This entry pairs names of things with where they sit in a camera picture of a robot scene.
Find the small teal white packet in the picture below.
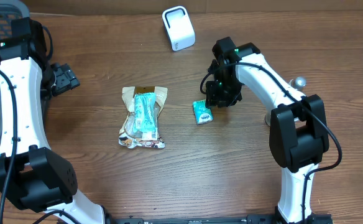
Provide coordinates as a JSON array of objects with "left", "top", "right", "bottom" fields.
[{"left": 193, "top": 100, "right": 213, "bottom": 124}]

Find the green lid white jar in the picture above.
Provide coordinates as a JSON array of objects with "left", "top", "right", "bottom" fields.
[{"left": 265, "top": 113, "right": 271, "bottom": 126}]

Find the yellow drink bottle silver cap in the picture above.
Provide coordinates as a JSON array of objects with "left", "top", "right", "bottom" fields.
[{"left": 288, "top": 77, "right": 306, "bottom": 91}]

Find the light green wipes packet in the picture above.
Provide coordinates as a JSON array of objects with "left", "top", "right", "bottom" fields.
[{"left": 134, "top": 92, "right": 157, "bottom": 133}]

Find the brown snack packet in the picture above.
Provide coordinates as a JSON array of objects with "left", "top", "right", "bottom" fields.
[{"left": 118, "top": 86, "right": 168, "bottom": 149}]

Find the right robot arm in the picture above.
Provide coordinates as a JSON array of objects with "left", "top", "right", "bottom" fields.
[{"left": 201, "top": 37, "right": 332, "bottom": 223}]

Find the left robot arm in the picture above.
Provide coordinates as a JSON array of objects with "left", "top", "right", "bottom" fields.
[{"left": 0, "top": 17, "right": 112, "bottom": 223}]

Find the white barcode scanner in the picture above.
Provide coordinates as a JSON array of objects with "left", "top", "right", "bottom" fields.
[{"left": 162, "top": 6, "right": 196, "bottom": 52}]

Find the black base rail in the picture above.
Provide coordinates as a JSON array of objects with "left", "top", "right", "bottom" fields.
[{"left": 106, "top": 213, "right": 334, "bottom": 224}]

